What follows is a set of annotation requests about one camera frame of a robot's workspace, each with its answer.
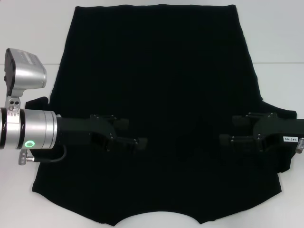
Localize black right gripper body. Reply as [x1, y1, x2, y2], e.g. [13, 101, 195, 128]
[253, 113, 304, 153]

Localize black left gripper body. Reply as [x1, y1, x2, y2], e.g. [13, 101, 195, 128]
[56, 114, 117, 153]

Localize black t-shirt with FREE print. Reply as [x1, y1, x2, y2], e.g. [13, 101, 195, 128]
[25, 3, 297, 226]

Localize left arm cable with plug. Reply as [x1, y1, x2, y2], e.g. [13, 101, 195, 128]
[18, 144, 68, 166]

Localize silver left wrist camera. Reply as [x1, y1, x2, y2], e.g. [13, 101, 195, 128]
[4, 48, 48, 117]

